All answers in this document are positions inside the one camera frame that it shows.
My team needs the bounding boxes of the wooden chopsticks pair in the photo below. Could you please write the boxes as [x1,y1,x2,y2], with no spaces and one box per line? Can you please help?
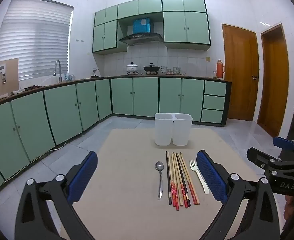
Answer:
[171,152,179,211]

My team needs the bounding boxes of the white window blind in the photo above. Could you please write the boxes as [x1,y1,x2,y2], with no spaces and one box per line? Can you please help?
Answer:
[0,0,74,81]

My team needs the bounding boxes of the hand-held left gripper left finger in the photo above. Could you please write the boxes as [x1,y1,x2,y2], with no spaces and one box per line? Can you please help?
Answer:
[15,151,98,240]

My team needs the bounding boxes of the metal sink faucet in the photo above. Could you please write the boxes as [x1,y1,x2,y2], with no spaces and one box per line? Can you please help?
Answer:
[54,59,63,83]

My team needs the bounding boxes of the orange thermos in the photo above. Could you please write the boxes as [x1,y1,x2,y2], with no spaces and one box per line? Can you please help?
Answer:
[216,60,225,79]

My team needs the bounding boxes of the wooden door with handle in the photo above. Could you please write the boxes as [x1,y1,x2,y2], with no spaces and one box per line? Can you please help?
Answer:
[222,23,260,122]

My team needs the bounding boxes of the black wok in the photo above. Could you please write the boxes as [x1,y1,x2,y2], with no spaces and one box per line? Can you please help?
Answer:
[143,63,160,75]

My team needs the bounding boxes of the black chopstick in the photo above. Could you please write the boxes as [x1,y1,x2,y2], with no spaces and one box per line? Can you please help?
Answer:
[165,151,172,205]

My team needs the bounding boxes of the white floor cable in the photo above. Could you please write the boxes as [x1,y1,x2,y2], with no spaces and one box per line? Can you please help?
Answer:
[31,139,68,161]

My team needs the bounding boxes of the green base cabinets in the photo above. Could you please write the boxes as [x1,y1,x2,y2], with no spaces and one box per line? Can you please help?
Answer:
[0,76,232,195]

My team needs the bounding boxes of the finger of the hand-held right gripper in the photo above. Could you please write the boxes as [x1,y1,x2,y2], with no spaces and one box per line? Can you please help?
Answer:
[273,137,294,155]
[247,147,280,170]

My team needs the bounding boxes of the group of jars and bowls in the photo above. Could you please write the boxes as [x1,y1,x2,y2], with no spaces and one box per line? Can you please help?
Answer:
[160,66,186,76]

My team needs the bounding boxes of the white cooking pot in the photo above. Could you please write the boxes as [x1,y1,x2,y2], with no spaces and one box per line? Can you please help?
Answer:
[126,62,139,75]

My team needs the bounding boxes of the dark chopstick red end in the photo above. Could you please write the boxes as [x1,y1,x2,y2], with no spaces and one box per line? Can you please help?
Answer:
[175,152,188,208]
[177,153,191,207]

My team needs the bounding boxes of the light wooden chopstick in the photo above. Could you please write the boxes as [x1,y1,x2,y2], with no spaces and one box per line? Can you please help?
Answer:
[173,152,183,206]
[167,152,176,207]

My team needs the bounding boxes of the metal spoon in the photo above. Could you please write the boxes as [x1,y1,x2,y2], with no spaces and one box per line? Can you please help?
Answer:
[155,161,165,200]

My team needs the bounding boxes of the white two-compartment utensil holder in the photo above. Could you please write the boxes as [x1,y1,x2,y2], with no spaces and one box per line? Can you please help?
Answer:
[154,113,193,146]

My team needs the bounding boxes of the person's right hand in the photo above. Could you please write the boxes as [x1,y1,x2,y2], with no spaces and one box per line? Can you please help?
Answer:
[284,195,294,221]

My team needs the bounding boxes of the green wall cabinets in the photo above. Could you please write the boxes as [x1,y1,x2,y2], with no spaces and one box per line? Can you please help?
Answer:
[92,0,211,55]

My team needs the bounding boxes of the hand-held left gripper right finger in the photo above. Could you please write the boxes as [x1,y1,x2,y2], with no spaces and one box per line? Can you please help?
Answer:
[196,150,280,240]

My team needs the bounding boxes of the black range hood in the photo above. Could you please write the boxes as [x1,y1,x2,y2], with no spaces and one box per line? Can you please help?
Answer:
[119,32,164,46]

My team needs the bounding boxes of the plain wooden door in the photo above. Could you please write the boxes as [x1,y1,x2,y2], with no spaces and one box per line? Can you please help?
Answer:
[257,23,290,138]

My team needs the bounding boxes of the cream plastic fork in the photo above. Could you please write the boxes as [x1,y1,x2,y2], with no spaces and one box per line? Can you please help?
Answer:
[189,159,209,195]

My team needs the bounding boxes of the brown chopstick red end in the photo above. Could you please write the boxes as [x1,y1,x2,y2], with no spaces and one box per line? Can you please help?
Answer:
[180,152,197,205]
[181,152,200,204]

